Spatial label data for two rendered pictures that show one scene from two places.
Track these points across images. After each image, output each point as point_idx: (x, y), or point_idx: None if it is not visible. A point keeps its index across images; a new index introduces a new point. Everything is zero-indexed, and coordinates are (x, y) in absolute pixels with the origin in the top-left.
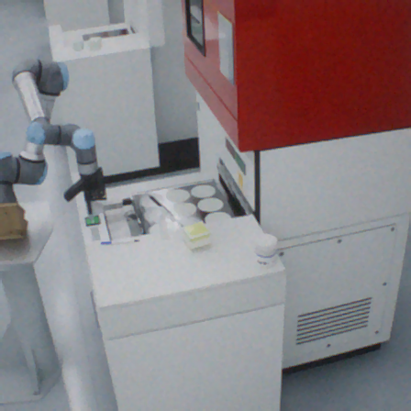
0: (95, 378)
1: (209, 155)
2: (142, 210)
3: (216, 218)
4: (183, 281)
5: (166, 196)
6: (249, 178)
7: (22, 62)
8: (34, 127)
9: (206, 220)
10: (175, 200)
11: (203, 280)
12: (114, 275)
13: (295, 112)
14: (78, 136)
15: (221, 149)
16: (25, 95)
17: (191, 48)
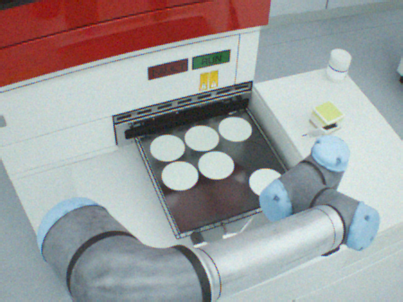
0: None
1: (63, 149)
2: (223, 212)
3: (234, 129)
4: (383, 134)
5: (183, 188)
6: (245, 53)
7: (144, 270)
8: (376, 210)
9: (240, 138)
10: (192, 176)
11: (376, 119)
12: (398, 195)
13: None
14: (347, 151)
15: (123, 100)
16: (278, 253)
17: (19, 18)
